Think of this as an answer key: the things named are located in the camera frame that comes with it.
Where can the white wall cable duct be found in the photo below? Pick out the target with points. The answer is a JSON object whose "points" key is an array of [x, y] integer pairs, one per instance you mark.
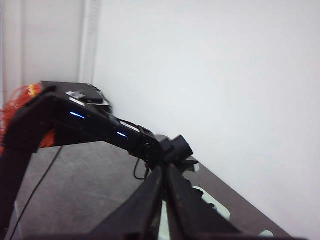
{"points": [[89, 36]]}

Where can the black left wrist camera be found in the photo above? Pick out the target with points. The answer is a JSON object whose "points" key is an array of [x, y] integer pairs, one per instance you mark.
{"points": [[179, 153]]}

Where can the mint green breakfast maker base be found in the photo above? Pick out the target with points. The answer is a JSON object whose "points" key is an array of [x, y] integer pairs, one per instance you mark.
{"points": [[164, 227]]}

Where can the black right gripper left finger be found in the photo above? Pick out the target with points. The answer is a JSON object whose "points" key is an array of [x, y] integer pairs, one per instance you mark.
{"points": [[131, 221]]}

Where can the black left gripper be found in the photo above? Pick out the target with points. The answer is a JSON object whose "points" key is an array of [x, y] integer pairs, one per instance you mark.
{"points": [[143, 144]]}

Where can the orange mesh bag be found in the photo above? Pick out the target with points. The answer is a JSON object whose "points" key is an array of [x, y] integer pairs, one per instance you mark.
{"points": [[15, 112]]}

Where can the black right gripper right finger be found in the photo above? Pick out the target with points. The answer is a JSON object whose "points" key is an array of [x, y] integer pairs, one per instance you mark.
{"points": [[191, 218]]}

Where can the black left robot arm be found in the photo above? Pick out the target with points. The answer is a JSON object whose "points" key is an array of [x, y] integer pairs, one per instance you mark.
{"points": [[73, 122]]}

